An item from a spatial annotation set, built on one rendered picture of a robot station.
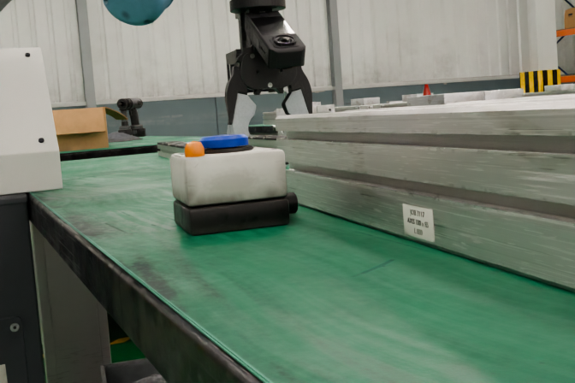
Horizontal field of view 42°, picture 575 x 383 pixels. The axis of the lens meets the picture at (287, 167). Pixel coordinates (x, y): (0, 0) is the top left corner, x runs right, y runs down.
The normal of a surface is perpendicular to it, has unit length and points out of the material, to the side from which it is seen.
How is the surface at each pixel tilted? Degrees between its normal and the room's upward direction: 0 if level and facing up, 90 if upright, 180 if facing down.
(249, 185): 90
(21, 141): 43
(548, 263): 90
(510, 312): 0
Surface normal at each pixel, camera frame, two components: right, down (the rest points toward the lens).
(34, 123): 0.19, -0.70
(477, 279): -0.07, -0.99
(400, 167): -0.95, 0.09
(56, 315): 0.40, 0.04
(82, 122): 0.32, -0.32
